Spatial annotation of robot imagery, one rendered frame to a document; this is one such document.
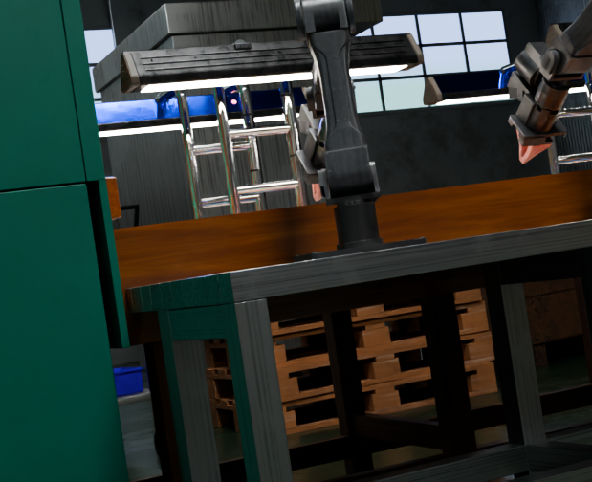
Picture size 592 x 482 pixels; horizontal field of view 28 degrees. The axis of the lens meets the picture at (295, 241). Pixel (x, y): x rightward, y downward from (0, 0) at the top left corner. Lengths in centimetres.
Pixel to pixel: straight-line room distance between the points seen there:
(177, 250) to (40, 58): 37
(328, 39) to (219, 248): 38
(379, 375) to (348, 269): 356
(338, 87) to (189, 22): 531
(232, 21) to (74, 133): 540
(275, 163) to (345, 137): 538
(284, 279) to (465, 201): 69
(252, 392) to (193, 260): 47
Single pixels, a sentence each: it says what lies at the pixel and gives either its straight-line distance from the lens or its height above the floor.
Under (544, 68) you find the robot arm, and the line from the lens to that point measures 230.
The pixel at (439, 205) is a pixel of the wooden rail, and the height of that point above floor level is 74.
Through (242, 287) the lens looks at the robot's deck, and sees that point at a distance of 150.
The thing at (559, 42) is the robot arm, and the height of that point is 100.
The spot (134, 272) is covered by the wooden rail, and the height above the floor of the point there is 69.
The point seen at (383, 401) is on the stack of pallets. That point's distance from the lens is 513.
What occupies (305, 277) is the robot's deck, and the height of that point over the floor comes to 65.
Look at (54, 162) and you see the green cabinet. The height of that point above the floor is 87.
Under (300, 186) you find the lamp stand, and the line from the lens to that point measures 253.
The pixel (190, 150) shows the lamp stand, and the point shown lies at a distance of 271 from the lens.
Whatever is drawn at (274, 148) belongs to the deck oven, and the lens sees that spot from 721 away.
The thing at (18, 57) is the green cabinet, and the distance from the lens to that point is 187.
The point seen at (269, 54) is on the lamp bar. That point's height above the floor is 108.
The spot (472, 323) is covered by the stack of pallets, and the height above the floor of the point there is 31.
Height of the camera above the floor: 66
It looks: 1 degrees up
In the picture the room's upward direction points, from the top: 8 degrees counter-clockwise
